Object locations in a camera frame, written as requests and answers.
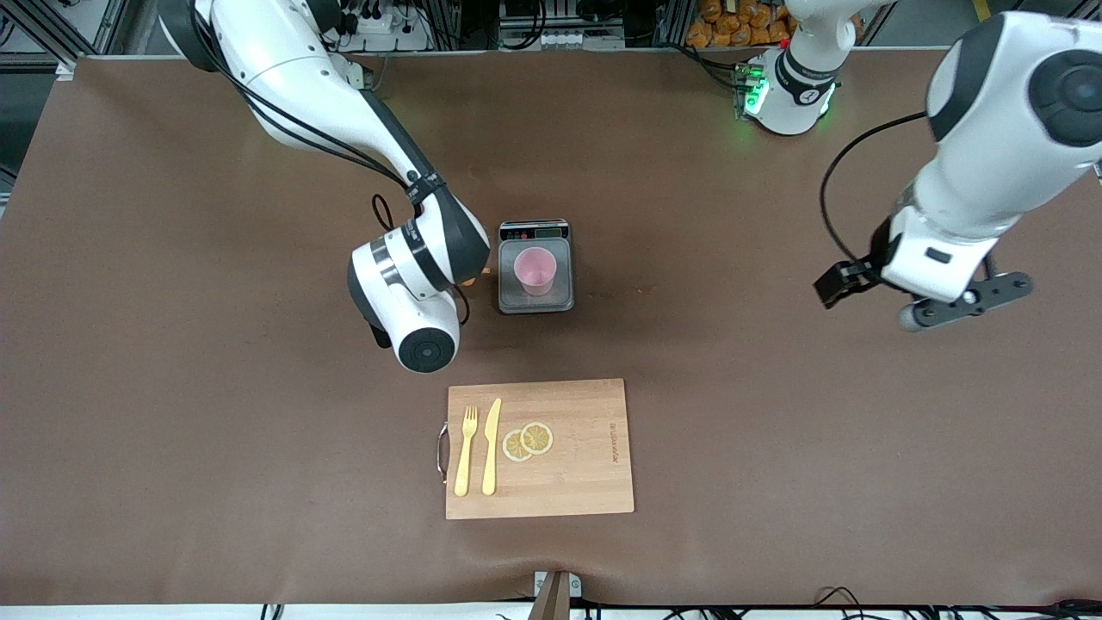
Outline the white power strip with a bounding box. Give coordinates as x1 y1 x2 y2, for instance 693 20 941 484
331 7 434 53

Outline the yellow plastic knife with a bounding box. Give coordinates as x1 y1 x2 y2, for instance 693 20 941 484
481 397 503 497

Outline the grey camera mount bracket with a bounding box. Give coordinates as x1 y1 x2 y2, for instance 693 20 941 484
532 570 583 620

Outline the pile of orange objects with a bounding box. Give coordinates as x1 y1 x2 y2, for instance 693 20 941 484
686 0 864 49

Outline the black looped floor cable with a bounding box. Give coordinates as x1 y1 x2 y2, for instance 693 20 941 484
809 586 870 614

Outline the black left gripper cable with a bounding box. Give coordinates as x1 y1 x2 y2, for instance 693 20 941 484
818 110 931 270

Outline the brown table cover mat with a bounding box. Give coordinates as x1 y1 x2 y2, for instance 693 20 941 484
0 52 1102 608

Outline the wooden cutting board metal handle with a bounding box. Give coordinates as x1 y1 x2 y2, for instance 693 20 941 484
436 378 636 521

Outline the aluminium frame post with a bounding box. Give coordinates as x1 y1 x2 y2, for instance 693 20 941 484
17 0 130 83

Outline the white electronics box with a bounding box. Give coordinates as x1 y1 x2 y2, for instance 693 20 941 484
498 0 627 50

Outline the pink plastic cup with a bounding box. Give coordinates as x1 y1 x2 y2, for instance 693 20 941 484
513 246 556 297

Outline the black left base cable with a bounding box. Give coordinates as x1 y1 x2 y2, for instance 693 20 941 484
667 39 746 92

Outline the yellow plastic fork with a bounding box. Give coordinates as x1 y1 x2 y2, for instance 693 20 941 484
454 406 480 498

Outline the grey digital kitchen scale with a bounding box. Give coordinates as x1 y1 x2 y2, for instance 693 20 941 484
497 219 576 315

